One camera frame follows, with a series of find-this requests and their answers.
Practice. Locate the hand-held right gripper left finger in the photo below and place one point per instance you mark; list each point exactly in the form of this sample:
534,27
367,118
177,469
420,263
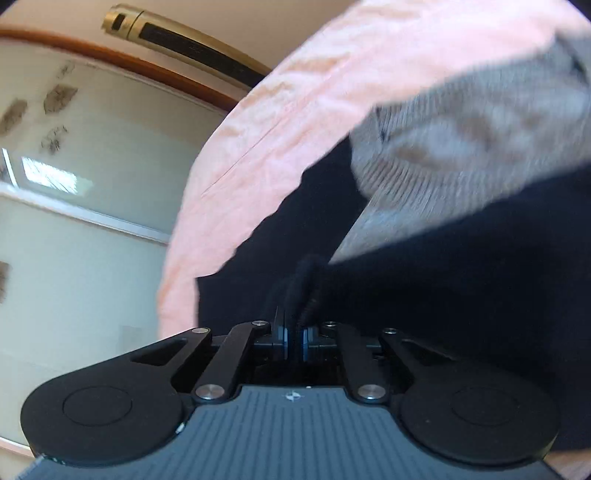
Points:
284,345

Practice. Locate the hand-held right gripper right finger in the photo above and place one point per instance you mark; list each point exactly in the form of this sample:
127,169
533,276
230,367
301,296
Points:
306,346

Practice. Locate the black fuzzy garment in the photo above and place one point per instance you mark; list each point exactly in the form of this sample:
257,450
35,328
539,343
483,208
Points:
461,286

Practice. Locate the grey knitted garment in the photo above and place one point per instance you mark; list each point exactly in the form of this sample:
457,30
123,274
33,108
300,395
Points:
461,138

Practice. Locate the pink bedsheet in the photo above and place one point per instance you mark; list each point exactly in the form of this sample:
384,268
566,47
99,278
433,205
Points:
295,115

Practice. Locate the frosted sliding door with flowers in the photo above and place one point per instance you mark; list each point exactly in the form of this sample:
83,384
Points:
115,138

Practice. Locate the gold tower fan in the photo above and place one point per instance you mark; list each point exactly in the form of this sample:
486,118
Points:
138,23

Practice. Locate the brown wooden door frame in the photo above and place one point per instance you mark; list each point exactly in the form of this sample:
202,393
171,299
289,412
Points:
27,36

